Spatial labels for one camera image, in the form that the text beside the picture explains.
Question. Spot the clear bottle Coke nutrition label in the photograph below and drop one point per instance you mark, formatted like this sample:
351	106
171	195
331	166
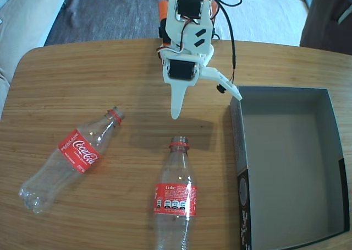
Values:
176	200

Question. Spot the clear bottle Coca-Cola script label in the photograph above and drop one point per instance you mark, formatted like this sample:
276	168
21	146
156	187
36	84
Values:
78	151

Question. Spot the grey cardboard box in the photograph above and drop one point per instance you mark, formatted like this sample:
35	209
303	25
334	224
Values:
288	164

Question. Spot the orange and black clamp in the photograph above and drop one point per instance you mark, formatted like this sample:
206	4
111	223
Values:
214	9
163	9

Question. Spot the grey carpet rug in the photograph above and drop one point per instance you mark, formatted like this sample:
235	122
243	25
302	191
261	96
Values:
110	13

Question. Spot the white cloth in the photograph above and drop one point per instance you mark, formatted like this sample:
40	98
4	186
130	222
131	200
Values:
269	21

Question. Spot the pale sofa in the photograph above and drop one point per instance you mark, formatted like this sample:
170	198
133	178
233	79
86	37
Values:
22	27

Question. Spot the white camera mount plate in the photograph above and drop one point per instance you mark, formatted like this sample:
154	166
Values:
225	80

